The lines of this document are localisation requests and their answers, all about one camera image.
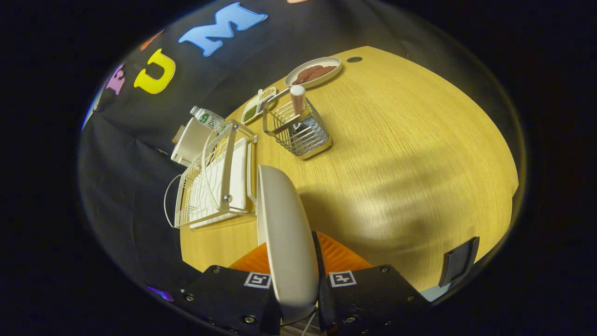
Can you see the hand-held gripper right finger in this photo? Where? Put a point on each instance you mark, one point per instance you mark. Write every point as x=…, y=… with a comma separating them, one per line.
x=368, y=298

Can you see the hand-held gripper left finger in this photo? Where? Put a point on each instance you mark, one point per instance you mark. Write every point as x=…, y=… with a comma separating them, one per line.
x=224, y=294

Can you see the white plate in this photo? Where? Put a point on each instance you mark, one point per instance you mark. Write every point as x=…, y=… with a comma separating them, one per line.
x=287, y=233

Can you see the white divided bean dish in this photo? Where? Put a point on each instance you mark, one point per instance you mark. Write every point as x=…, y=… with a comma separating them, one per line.
x=255, y=106

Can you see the beige plate with meat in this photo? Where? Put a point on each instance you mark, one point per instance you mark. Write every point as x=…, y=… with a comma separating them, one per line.
x=336, y=63

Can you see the black flat panel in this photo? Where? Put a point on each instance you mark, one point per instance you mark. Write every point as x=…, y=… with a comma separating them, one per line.
x=459, y=263

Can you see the white toaster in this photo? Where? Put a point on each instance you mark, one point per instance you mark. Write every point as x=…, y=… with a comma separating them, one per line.
x=191, y=142

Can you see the brown toast slice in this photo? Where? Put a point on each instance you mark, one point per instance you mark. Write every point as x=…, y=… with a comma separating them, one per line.
x=177, y=135

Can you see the white plastic drink bottle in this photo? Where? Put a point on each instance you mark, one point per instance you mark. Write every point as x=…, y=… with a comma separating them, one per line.
x=207, y=117

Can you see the red meat piece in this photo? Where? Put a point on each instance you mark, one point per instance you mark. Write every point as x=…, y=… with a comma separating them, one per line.
x=305, y=75
x=324, y=71

